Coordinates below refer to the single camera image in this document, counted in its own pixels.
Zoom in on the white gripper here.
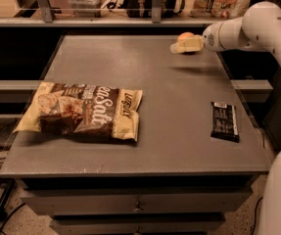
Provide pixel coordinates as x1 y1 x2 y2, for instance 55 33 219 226
170 23 223 54

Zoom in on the orange fruit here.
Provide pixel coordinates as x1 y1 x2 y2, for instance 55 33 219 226
177 32 195 42

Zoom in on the brown chip bag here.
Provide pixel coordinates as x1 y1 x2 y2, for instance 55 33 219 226
15 82 142 140

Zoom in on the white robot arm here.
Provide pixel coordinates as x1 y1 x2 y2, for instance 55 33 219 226
170 1 281 235

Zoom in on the colourful snack bag on shelf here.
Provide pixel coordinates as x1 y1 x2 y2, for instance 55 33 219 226
190 0 251 20

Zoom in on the black bag on shelf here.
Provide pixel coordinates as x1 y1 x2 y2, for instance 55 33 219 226
121 0 176 18

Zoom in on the black snack bar wrapper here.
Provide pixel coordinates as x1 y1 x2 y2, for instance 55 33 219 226
211 102 240 143

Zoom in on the grey drawer cabinet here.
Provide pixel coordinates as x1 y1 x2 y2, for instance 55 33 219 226
0 35 270 235

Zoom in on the metal shelf rail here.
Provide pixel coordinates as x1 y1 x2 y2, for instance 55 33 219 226
0 0 281 28

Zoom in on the black floor cable right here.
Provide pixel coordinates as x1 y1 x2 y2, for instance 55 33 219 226
250 196 264 235

